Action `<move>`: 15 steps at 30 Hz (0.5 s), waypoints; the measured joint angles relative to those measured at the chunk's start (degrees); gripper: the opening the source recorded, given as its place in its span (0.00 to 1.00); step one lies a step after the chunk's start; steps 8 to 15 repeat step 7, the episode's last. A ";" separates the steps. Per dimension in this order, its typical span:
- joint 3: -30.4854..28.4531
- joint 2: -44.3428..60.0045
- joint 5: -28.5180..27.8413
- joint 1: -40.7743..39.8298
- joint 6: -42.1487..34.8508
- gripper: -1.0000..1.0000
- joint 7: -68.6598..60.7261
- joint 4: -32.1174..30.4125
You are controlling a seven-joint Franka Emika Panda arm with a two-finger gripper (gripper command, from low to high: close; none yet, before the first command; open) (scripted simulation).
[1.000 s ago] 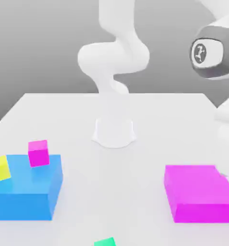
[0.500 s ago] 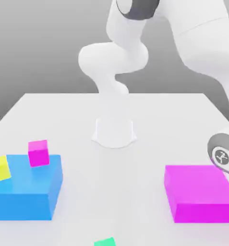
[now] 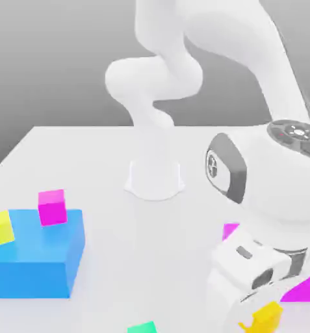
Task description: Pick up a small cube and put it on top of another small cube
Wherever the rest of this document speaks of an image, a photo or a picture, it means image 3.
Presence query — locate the large magenta box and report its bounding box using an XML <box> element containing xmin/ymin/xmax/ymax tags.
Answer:
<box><xmin>222</xmin><ymin>222</ymin><xmax>310</xmax><ymax>303</ymax></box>

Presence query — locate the small green cube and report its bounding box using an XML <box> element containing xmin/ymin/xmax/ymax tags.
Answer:
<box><xmin>126</xmin><ymin>321</ymin><xmax>158</xmax><ymax>333</ymax></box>

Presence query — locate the large blue box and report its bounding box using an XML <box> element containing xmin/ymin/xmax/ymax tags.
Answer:
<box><xmin>0</xmin><ymin>209</ymin><xmax>86</xmax><ymax>299</ymax></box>

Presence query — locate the small magenta cube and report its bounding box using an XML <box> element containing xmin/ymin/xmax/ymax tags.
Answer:
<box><xmin>37</xmin><ymin>189</ymin><xmax>68</xmax><ymax>227</ymax></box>

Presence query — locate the small orange cube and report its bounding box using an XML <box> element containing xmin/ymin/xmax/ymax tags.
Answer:
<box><xmin>237</xmin><ymin>300</ymin><xmax>285</xmax><ymax>333</ymax></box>

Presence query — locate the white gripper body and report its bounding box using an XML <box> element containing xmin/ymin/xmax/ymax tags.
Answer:
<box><xmin>207</xmin><ymin>265</ymin><xmax>285</xmax><ymax>333</ymax></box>

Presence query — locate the small yellow cube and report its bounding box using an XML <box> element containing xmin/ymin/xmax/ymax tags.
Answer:
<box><xmin>0</xmin><ymin>209</ymin><xmax>16</xmax><ymax>248</ymax></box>

